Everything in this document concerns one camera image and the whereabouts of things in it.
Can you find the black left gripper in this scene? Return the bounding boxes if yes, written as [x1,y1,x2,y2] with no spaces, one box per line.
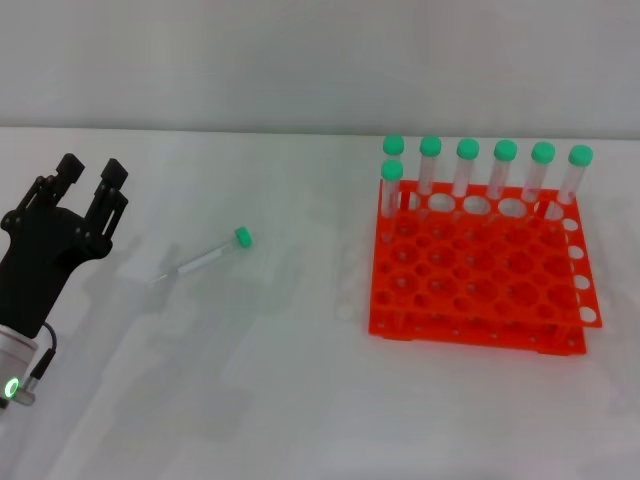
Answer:
[0,152,130,339]

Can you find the green-capped clear test tube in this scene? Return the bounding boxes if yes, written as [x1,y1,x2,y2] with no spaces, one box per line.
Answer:
[554,144,594,207]
[519,141,557,204]
[380,158,405,239]
[148,225,254,286]
[485,138,519,201]
[452,137,481,201]
[417,134,444,201]
[382,133,406,166]

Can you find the orange test tube rack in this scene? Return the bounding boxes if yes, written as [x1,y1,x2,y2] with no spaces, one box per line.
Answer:
[367,178,604,357]

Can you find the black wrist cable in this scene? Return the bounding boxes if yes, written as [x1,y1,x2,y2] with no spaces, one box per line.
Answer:
[27,321,61,392]

